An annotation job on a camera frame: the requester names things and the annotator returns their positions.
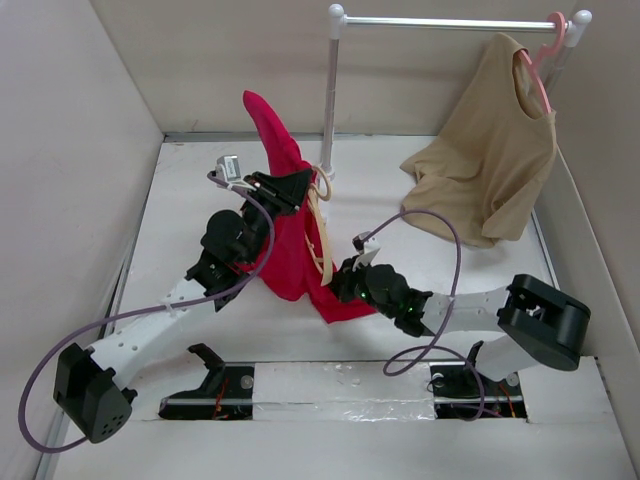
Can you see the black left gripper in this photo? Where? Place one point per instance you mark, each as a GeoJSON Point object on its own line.
{"type": "Point", "coordinates": [283, 192]}

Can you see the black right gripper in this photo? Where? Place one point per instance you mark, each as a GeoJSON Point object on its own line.
{"type": "Point", "coordinates": [343, 278]}

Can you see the beige plastic hanger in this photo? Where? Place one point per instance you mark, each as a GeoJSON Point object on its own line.
{"type": "Point", "coordinates": [323, 261]}

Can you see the red t shirt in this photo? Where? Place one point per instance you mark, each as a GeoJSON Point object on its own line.
{"type": "Point", "coordinates": [290, 272]}

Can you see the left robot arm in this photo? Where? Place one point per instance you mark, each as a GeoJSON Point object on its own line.
{"type": "Point", "coordinates": [92, 383]}

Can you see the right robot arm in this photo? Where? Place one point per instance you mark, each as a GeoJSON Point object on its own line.
{"type": "Point", "coordinates": [537, 324]}

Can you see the beige t shirt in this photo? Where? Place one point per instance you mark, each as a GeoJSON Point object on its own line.
{"type": "Point", "coordinates": [480, 178]}

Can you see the pink plastic hanger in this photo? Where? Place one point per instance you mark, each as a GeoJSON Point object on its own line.
{"type": "Point", "coordinates": [532, 66]}

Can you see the white clothes rack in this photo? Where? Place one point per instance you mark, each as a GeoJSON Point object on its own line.
{"type": "Point", "coordinates": [339, 20]}

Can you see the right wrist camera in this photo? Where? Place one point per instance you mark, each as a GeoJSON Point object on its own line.
{"type": "Point", "coordinates": [367, 248]}

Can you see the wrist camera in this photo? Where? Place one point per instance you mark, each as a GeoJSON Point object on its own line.
{"type": "Point", "coordinates": [367, 248]}
{"type": "Point", "coordinates": [227, 173]}

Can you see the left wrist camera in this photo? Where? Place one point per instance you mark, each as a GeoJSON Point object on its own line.
{"type": "Point", "coordinates": [227, 173]}

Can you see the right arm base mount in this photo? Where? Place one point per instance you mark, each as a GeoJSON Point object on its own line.
{"type": "Point", "coordinates": [461, 392]}

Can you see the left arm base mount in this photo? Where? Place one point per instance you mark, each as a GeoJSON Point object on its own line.
{"type": "Point", "coordinates": [225, 393]}

